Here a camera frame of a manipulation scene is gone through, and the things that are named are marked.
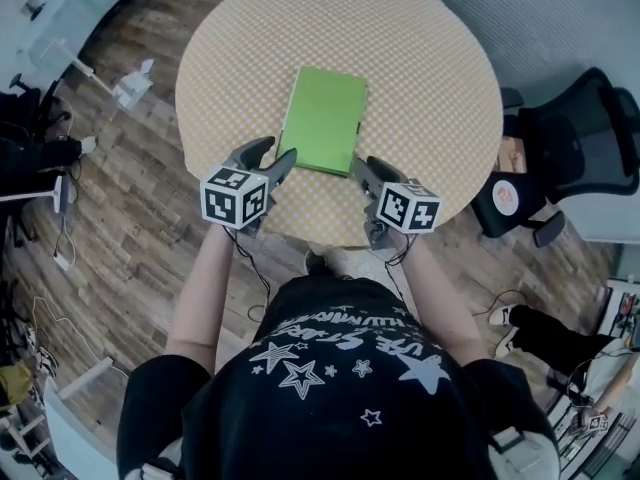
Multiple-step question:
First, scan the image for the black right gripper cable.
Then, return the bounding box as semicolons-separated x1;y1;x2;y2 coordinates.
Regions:
383;240;416;305

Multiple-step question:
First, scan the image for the person's black shoe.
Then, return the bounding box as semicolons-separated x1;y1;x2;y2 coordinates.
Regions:
304;248;332;278

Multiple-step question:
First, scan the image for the person's left forearm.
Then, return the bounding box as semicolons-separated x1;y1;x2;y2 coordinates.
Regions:
163;224;237;375

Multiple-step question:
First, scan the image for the black star-print T-shirt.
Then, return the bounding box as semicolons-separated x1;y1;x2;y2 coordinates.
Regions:
116;274;562;480

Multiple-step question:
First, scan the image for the person's right forearm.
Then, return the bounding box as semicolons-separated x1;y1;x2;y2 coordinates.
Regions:
398;231;490;370

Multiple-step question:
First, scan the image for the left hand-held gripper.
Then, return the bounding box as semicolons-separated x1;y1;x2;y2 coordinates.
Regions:
198;135;299;240

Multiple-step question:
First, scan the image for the round yellow checkered table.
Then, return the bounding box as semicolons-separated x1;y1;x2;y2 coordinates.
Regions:
174;0;504;250

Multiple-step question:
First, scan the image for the white paper box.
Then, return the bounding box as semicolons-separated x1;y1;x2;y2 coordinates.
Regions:
111;58;156;110

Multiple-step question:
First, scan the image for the black mesh office chair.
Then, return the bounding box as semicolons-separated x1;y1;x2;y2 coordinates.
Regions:
471;66;640;249

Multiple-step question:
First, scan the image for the white wearable pack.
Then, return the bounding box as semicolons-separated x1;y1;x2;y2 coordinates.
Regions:
491;424;560;480

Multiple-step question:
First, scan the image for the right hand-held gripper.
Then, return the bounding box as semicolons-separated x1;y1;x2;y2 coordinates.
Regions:
351;155;444;252

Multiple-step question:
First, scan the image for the white round disc red print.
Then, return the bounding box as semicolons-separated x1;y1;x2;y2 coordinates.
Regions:
490;179;519;217

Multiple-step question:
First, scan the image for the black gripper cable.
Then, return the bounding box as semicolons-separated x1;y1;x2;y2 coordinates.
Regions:
383;240;416;305
223;227;274;322

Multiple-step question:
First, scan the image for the green notebook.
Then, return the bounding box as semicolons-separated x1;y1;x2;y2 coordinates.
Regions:
275;65;369;178

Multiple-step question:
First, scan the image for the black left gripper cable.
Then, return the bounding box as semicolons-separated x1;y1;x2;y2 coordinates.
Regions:
223;227;274;322

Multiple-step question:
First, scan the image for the white floor stand bar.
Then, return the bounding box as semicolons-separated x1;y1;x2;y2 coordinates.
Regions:
0;174;67;215

